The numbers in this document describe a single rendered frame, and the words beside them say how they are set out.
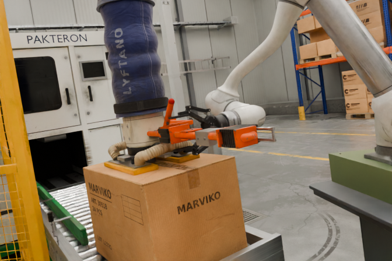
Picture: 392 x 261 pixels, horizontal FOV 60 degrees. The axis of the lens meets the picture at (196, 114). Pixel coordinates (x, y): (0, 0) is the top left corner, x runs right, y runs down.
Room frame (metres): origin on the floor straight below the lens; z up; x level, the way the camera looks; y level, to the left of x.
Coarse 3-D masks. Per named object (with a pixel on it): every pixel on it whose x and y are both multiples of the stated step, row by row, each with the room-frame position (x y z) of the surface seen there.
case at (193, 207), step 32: (160, 160) 1.42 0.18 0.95; (192, 160) 1.32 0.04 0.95; (224, 160) 1.25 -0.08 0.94; (96, 192) 1.42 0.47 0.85; (128, 192) 1.15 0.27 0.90; (160, 192) 1.09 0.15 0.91; (192, 192) 1.16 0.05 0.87; (224, 192) 1.24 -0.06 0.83; (96, 224) 1.48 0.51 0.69; (128, 224) 1.19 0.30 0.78; (160, 224) 1.08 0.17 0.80; (192, 224) 1.15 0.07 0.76; (224, 224) 1.23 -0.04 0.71; (128, 256) 1.23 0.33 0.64; (160, 256) 1.06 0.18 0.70; (192, 256) 1.14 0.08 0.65; (224, 256) 1.21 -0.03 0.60
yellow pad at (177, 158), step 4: (168, 152) 1.46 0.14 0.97; (172, 152) 1.45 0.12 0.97; (176, 152) 1.40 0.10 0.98; (188, 152) 1.39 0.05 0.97; (172, 156) 1.37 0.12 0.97; (176, 156) 1.34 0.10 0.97; (180, 156) 1.33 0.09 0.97; (184, 156) 1.33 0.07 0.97; (188, 156) 1.33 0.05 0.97; (192, 156) 1.33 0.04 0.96; (196, 156) 1.34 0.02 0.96; (164, 160) 1.40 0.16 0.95; (168, 160) 1.37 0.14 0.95; (172, 160) 1.34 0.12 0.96; (176, 160) 1.32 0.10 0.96; (180, 160) 1.30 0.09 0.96; (184, 160) 1.31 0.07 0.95; (188, 160) 1.32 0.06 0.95
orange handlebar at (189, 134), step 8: (176, 120) 1.71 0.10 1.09; (184, 120) 1.63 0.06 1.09; (192, 128) 1.15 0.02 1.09; (200, 128) 1.11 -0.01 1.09; (176, 136) 1.14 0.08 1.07; (184, 136) 1.09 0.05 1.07; (192, 136) 1.05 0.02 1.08; (208, 136) 0.98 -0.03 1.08; (248, 136) 0.86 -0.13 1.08; (256, 136) 0.87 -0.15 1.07
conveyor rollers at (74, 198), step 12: (48, 192) 2.89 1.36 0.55; (60, 192) 2.85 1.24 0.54; (72, 192) 2.81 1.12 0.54; (84, 192) 2.70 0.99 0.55; (72, 204) 2.39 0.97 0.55; (84, 204) 2.35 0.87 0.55; (84, 216) 2.08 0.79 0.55; (60, 228) 1.92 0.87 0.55; (72, 240) 1.76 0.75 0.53; (84, 252) 1.55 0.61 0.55; (96, 252) 1.56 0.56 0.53
